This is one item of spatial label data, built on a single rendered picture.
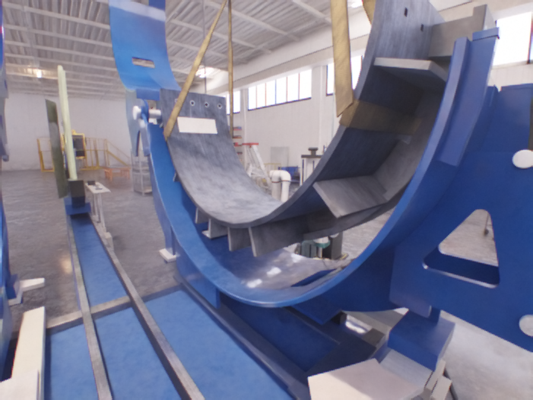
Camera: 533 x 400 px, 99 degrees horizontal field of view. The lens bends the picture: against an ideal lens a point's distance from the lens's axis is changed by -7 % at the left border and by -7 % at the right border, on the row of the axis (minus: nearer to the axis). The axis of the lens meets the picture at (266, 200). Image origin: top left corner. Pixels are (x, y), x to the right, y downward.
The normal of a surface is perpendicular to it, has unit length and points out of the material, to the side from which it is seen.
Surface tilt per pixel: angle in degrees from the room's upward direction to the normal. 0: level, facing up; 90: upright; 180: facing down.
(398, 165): 90
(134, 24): 87
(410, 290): 90
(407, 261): 90
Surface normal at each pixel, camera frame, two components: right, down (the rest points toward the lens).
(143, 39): 0.64, -0.07
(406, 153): -0.77, 0.13
